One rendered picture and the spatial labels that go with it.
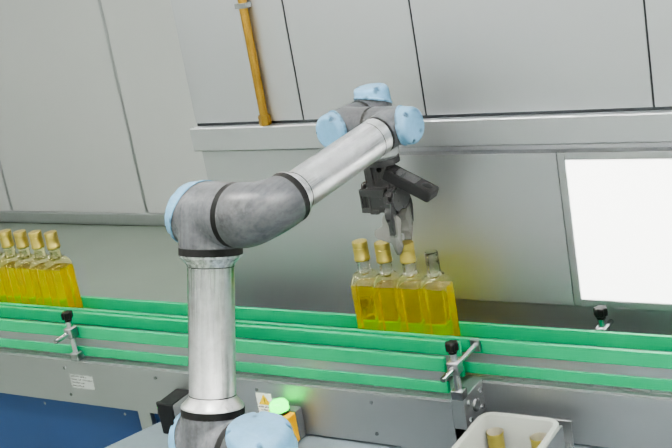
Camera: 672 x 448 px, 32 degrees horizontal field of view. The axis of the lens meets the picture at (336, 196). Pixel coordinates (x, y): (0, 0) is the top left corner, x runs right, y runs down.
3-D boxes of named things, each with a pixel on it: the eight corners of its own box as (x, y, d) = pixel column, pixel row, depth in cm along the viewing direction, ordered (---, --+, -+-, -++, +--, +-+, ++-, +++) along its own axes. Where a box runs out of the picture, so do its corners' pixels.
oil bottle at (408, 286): (441, 357, 258) (427, 267, 252) (430, 368, 254) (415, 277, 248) (418, 355, 261) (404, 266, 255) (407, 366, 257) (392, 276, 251)
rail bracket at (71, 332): (88, 359, 294) (75, 310, 290) (67, 372, 288) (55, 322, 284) (76, 357, 296) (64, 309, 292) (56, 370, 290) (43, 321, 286)
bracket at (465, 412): (489, 408, 246) (484, 378, 244) (470, 430, 238) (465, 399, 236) (473, 407, 247) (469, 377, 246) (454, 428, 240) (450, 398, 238)
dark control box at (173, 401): (210, 422, 276) (202, 390, 274) (189, 439, 270) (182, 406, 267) (182, 419, 280) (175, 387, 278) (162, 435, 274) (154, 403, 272)
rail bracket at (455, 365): (487, 374, 245) (479, 320, 242) (454, 412, 232) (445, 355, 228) (474, 373, 247) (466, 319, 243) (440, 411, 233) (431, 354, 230)
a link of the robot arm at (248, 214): (251, 202, 192) (419, 89, 224) (206, 200, 199) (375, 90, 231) (271, 264, 196) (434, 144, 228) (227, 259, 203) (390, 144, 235)
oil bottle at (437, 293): (465, 359, 255) (451, 268, 249) (454, 370, 251) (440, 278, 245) (442, 357, 258) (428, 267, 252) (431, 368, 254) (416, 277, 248)
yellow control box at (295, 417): (307, 436, 261) (301, 406, 259) (289, 452, 255) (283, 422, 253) (281, 432, 265) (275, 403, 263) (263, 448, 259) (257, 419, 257)
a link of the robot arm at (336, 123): (350, 114, 226) (385, 99, 233) (308, 114, 233) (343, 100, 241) (358, 153, 228) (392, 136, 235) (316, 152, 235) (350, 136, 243)
